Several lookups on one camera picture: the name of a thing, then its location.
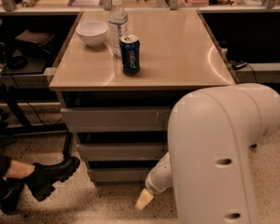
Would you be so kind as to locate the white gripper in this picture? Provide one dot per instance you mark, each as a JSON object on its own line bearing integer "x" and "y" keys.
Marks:
{"x": 154, "y": 185}

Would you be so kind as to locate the grey bottom drawer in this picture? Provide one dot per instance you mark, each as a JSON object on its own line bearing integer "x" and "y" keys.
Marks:
{"x": 118, "y": 175}

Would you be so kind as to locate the grey drawer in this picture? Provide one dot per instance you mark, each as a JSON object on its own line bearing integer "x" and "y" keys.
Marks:
{"x": 118, "y": 175}
{"x": 116, "y": 119}
{"x": 124, "y": 152}

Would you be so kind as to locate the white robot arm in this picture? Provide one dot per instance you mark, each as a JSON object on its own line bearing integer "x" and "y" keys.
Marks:
{"x": 210, "y": 132}

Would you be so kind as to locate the grey middle drawer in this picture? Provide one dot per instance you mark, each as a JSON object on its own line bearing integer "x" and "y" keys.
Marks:
{"x": 124, "y": 152}

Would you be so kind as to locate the grey top drawer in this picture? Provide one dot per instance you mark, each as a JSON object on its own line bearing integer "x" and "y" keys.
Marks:
{"x": 116, "y": 119}

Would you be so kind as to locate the grey three-drawer cabinet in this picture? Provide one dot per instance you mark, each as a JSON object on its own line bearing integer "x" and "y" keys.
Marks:
{"x": 177, "y": 55}

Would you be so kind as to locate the black boot upper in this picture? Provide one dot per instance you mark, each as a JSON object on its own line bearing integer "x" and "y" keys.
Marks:
{"x": 40, "y": 181}

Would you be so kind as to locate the black boot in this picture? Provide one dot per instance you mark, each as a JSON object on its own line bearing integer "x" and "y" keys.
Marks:
{"x": 10, "y": 202}
{"x": 40, "y": 181}

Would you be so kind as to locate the black boot lower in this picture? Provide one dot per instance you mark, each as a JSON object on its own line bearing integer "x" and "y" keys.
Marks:
{"x": 10, "y": 202}

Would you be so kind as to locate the blue pepsi can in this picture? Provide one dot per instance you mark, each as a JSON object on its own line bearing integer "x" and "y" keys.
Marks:
{"x": 129, "y": 48}

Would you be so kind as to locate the black adapter on shelf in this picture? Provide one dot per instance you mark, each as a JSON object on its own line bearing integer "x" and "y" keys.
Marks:
{"x": 238, "y": 65}

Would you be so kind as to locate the white ceramic bowl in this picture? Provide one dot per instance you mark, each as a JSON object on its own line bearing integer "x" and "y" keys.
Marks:
{"x": 92, "y": 33}

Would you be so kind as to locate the clear plastic water bottle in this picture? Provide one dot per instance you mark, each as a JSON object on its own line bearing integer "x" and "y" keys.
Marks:
{"x": 118, "y": 26}

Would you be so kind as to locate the black headphones on shelf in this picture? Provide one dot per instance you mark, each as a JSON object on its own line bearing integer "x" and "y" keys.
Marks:
{"x": 16, "y": 62}

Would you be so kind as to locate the dark box on shelf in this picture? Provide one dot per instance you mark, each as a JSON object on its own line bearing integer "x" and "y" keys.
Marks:
{"x": 33, "y": 44}

